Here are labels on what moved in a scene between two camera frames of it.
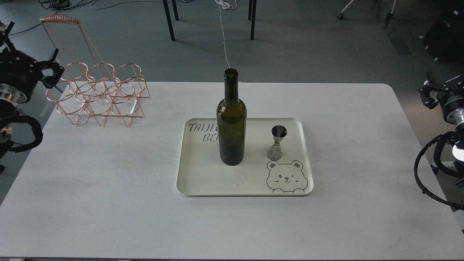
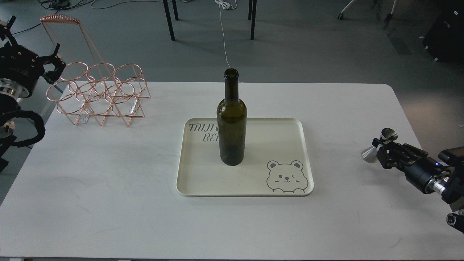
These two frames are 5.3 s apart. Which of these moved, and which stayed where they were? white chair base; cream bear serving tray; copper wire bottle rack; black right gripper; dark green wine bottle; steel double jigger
Moved: black right gripper; steel double jigger
Stayed: white chair base; dark green wine bottle; copper wire bottle rack; cream bear serving tray
